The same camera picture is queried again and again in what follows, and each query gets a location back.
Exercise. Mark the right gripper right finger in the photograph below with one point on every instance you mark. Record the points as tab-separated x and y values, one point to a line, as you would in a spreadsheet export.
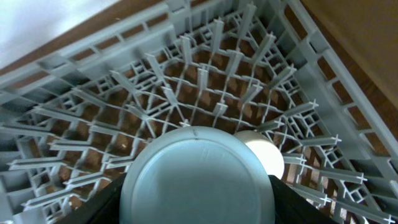
291	208

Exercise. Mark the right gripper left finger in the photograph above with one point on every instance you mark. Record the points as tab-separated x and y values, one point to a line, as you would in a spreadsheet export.
103	208

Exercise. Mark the white cup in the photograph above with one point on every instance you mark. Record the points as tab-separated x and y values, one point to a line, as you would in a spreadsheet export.
265	150

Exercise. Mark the light blue cup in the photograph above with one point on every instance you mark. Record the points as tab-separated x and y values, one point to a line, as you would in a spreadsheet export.
197	174

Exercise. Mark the grey dishwasher rack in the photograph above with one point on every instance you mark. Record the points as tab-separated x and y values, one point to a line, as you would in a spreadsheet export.
73	121

